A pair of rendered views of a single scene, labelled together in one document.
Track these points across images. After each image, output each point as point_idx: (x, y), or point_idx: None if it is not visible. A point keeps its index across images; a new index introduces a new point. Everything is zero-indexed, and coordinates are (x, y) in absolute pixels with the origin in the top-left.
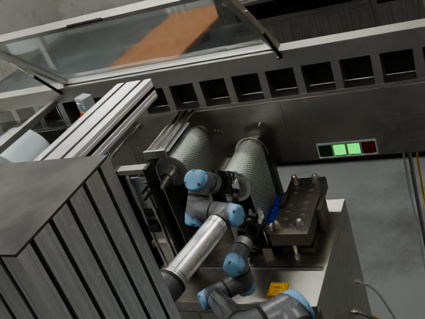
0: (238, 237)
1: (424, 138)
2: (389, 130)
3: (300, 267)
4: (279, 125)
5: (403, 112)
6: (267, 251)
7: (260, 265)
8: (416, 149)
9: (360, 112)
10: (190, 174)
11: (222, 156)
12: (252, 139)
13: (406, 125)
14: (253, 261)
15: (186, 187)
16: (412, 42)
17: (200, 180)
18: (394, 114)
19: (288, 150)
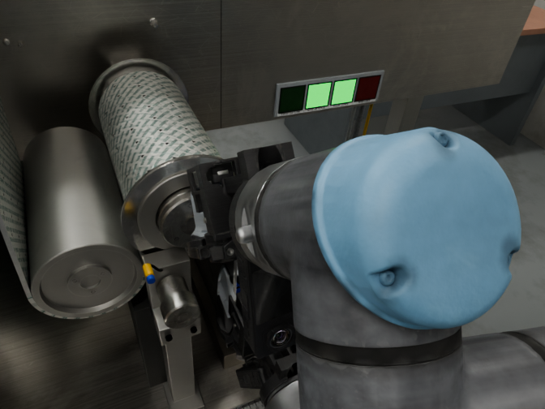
0: (293, 389)
1: (446, 71)
2: (409, 52)
3: None
4: (204, 32)
5: (443, 15)
6: (235, 358)
7: (238, 402)
8: (427, 91)
9: (382, 8)
10: (429, 178)
11: (15, 127)
12: (152, 64)
13: (435, 43)
14: (210, 398)
15: (409, 311)
16: None
17: (519, 214)
18: (429, 19)
19: (210, 103)
